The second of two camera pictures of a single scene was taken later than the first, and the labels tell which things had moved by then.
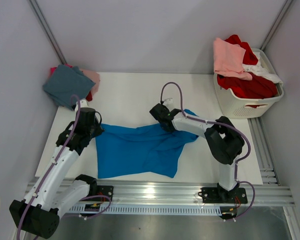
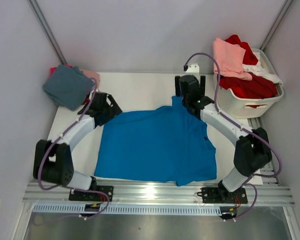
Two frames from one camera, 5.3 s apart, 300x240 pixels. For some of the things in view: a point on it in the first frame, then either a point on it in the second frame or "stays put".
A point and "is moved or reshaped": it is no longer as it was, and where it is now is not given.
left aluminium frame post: (38, 12) stays put
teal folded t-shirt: (63, 81) stays put
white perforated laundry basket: (236, 106) stays put
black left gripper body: (95, 129) -> (107, 114)
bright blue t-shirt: (147, 148) is moved or reshaped
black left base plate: (106, 190) stays put
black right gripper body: (167, 130) -> (184, 101)
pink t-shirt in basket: (228, 59) stays put
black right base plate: (216, 195) stays put
